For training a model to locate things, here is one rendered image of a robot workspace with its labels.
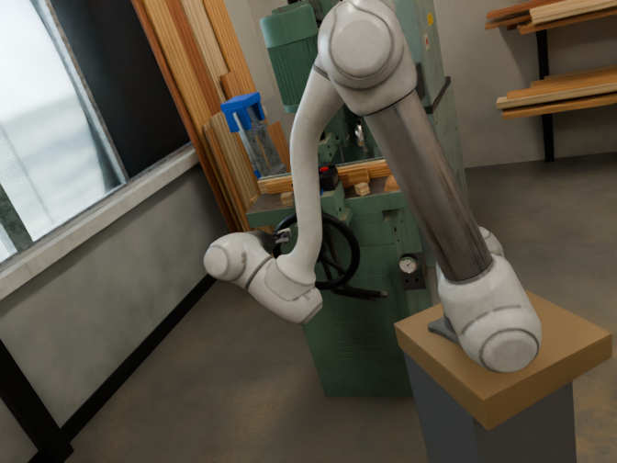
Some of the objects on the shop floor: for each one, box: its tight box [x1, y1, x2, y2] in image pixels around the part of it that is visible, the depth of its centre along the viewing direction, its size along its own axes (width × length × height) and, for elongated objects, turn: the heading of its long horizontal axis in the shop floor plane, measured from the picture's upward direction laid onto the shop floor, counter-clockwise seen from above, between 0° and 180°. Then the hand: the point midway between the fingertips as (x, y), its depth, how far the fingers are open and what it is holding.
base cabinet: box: [301, 207, 433, 396], centre depth 216 cm, size 45×58×71 cm
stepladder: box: [220, 92, 286, 180], centre depth 278 cm, size 27×25×116 cm
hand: (284, 234), depth 150 cm, fingers closed
